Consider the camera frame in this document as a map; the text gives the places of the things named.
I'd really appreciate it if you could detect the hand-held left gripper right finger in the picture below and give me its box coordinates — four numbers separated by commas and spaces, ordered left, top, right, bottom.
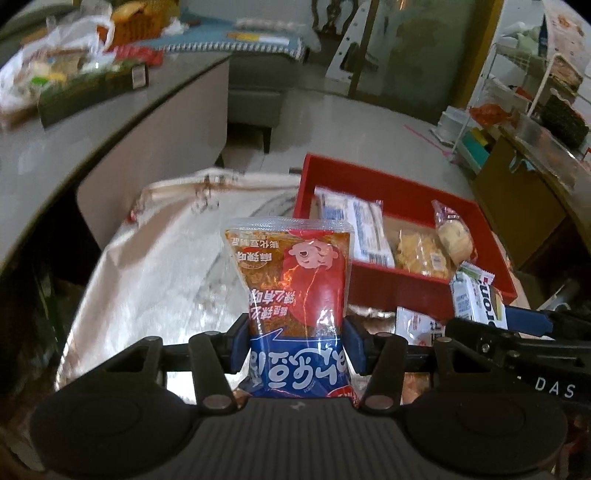
344, 315, 520, 411

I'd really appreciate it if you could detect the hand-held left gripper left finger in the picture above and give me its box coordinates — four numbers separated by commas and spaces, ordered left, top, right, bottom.
78, 314, 252, 411

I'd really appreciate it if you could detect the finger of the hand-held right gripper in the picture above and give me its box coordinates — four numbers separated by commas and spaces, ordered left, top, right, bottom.
444, 318, 514, 357
503, 307, 591, 340

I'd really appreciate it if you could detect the white blue cookie packet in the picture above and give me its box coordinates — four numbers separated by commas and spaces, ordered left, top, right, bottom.
450, 261, 509, 330

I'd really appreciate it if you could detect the white packet red picture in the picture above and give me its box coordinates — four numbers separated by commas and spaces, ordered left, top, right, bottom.
394, 307, 446, 347

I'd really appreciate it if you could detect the red cardboard box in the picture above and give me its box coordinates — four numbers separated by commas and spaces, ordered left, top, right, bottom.
293, 154, 518, 319

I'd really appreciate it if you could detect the red blue snack packet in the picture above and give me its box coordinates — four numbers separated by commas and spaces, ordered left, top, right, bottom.
221, 217, 361, 400

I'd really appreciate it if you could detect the yellow waffle cookie packet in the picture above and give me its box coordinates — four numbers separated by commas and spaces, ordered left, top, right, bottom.
392, 228, 455, 280

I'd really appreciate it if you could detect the round bun packet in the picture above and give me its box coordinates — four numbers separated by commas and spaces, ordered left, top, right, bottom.
431, 199, 477, 267

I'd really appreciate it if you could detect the white blue striped packet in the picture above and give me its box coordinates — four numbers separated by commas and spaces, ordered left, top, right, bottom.
314, 187, 358, 223
348, 198, 396, 269

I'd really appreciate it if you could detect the silver foil bag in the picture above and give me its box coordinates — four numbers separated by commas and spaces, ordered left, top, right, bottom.
536, 277, 583, 315

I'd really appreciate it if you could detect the floral tablecloth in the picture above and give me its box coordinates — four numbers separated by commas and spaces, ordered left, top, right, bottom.
55, 168, 532, 407

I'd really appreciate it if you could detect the brown cardboard box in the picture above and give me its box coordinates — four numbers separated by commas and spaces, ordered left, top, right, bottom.
468, 124, 591, 278

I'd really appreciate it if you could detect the dark woven basket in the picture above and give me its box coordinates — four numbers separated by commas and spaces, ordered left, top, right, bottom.
540, 90, 591, 148

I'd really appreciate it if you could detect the red plastic bag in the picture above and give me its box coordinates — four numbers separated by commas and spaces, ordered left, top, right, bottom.
475, 102, 515, 127

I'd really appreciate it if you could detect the white plastic drawer stack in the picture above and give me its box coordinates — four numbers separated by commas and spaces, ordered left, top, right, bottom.
434, 106, 467, 141

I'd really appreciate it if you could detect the grey coffee table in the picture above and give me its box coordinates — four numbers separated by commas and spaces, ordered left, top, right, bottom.
0, 46, 232, 278

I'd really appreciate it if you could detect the grey sofa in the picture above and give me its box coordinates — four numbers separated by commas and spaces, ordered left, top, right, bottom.
226, 28, 311, 153

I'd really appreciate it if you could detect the glass sliding door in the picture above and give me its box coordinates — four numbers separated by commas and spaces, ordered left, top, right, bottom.
355, 0, 504, 123

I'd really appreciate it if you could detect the printed paper poster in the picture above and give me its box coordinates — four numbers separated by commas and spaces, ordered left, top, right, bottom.
542, 0, 587, 65

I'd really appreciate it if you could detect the white perforated board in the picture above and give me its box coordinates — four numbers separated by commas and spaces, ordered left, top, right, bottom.
325, 0, 375, 84

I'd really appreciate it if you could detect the dark green box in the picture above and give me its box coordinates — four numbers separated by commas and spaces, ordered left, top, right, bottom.
37, 62, 151, 129

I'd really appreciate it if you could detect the wooden chair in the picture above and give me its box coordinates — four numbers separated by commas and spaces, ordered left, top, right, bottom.
311, 0, 361, 35

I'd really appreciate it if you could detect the orange basket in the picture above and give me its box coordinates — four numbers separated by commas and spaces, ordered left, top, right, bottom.
111, 0, 181, 47

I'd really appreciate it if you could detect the white plastic bag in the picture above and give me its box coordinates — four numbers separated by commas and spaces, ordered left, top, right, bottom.
0, 16, 116, 117

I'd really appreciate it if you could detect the white wire rack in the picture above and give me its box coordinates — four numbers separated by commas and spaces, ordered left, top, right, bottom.
450, 37, 583, 162

